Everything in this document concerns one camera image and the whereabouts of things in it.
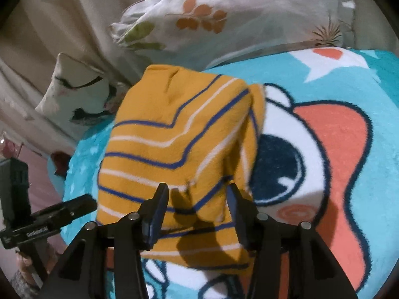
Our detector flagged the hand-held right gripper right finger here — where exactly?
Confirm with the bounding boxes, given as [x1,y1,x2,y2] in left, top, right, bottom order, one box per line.
[226,184,359,299]

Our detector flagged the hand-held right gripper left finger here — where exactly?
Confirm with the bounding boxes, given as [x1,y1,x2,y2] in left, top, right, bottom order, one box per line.
[40,183,170,299]

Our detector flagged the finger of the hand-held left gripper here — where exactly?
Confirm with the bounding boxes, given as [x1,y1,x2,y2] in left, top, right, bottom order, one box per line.
[30,194,98,225]

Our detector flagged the orange striped sweater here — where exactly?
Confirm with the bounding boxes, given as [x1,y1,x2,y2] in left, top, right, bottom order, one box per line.
[96,64,267,276]

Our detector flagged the person's left forearm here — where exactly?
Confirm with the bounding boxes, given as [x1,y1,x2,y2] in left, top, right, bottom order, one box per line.
[11,269,44,299]

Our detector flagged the person's left hand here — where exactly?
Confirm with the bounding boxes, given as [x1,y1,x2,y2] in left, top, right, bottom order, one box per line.
[16,244,60,282]

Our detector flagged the pink object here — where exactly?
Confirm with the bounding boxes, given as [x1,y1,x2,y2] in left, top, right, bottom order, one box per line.
[0,131,24,160]

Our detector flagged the white black floral pillow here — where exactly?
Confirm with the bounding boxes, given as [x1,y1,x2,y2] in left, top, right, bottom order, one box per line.
[35,53,131,126]

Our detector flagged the teal cartoon printed blanket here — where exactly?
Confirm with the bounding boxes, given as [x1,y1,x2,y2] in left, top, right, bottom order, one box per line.
[47,46,399,299]

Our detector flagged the beige curtain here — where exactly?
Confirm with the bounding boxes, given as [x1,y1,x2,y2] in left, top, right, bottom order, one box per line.
[0,0,150,158]

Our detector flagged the white leaf print pillow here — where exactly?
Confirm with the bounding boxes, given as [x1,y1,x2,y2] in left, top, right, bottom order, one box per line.
[109,0,357,69]

